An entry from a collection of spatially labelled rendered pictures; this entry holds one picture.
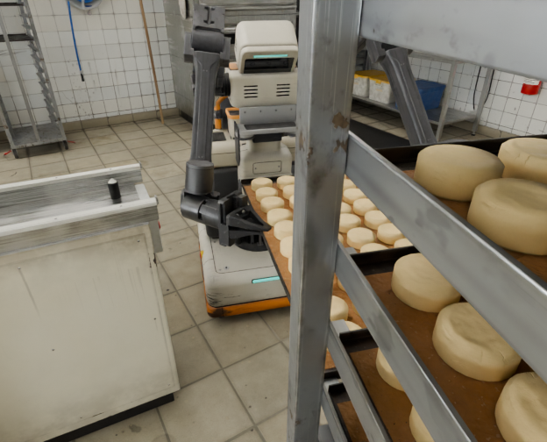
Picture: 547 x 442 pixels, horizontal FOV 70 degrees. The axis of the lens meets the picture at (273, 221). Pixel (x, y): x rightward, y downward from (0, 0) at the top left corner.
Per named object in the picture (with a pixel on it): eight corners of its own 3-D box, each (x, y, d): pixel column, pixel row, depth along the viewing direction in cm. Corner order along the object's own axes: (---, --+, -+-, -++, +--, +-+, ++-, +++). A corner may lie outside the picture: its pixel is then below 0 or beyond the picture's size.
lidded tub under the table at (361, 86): (344, 92, 531) (346, 72, 518) (371, 88, 551) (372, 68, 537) (363, 97, 502) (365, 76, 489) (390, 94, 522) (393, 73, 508)
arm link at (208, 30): (232, -4, 93) (189, -11, 91) (229, 53, 93) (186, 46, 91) (223, 68, 137) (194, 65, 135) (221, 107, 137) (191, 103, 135)
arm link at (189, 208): (194, 213, 88) (176, 219, 83) (195, 184, 86) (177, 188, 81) (218, 221, 85) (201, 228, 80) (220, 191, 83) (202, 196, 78)
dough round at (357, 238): (369, 253, 68) (370, 243, 67) (342, 245, 70) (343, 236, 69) (378, 240, 72) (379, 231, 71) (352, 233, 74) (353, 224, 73)
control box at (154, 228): (152, 253, 124) (145, 216, 117) (140, 219, 142) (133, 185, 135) (164, 251, 125) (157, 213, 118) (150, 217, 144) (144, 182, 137)
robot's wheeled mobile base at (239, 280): (198, 246, 244) (195, 212, 232) (295, 234, 257) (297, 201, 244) (208, 324, 188) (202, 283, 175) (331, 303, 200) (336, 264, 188)
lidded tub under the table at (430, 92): (390, 106, 467) (394, 83, 453) (416, 101, 488) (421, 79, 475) (416, 113, 439) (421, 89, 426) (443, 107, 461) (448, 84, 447)
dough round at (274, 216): (294, 217, 80) (294, 209, 79) (288, 229, 76) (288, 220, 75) (271, 215, 81) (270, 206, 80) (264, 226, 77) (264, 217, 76)
